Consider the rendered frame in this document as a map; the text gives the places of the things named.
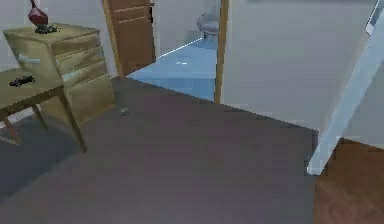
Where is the brown wooden room door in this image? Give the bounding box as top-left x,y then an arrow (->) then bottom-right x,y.
107,0 -> 157,77

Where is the tan wooden chest of drawers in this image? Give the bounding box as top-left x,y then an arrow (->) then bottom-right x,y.
2,22 -> 117,127

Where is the pale grey room door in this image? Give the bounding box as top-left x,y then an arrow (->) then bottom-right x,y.
306,0 -> 384,176

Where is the brown wooden table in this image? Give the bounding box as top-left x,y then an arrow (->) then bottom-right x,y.
0,68 -> 88,154

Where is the black remote control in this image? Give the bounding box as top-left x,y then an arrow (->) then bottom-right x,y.
8,75 -> 36,88

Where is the dark red vase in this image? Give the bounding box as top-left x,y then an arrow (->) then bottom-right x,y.
27,0 -> 58,35

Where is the black door handle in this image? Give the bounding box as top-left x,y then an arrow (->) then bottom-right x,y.
148,2 -> 156,24

